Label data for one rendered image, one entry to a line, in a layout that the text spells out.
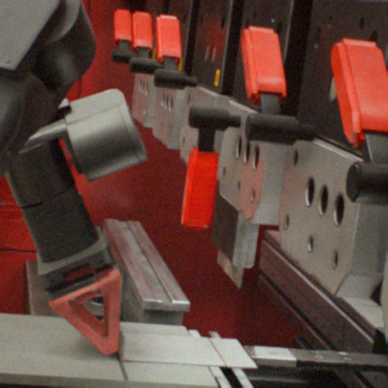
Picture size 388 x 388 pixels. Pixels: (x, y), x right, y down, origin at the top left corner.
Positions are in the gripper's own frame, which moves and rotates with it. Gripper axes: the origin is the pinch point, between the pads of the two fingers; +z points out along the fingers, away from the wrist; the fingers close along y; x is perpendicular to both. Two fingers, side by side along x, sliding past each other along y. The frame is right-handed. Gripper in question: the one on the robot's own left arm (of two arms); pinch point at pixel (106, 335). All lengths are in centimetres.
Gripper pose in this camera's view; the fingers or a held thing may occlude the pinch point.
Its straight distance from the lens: 104.3
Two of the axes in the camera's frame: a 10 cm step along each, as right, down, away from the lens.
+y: -1.5, -1.8, 9.7
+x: -9.2, 3.8, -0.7
